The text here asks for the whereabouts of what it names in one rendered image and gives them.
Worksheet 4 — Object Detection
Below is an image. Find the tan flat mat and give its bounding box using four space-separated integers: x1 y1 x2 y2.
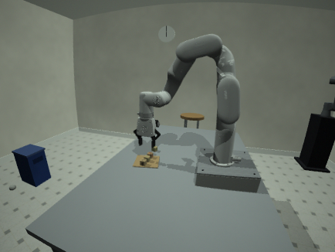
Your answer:
133 155 160 168

